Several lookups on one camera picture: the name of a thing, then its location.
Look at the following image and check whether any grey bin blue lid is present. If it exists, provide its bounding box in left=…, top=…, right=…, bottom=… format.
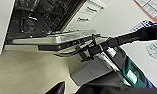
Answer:
left=142, top=77, right=157, bottom=90

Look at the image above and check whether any large colourful wall poster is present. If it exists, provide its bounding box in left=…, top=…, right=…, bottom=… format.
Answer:
left=133, top=0, right=157, bottom=32

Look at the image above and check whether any stainless steel dishwasher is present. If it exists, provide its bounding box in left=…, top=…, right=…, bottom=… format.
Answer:
left=5, top=0, right=102, bottom=54

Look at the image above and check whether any small blue white notice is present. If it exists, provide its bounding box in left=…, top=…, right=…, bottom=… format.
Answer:
left=145, top=39, right=157, bottom=62

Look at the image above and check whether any white drawer stack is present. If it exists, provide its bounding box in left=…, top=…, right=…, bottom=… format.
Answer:
left=64, top=0, right=106, bottom=33

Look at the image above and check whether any grey bin green lid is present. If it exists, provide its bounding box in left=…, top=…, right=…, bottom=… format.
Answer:
left=118, top=56, right=149, bottom=89

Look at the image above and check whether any white sink base cabinet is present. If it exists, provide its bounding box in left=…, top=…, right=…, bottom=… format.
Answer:
left=0, top=0, right=16, bottom=57

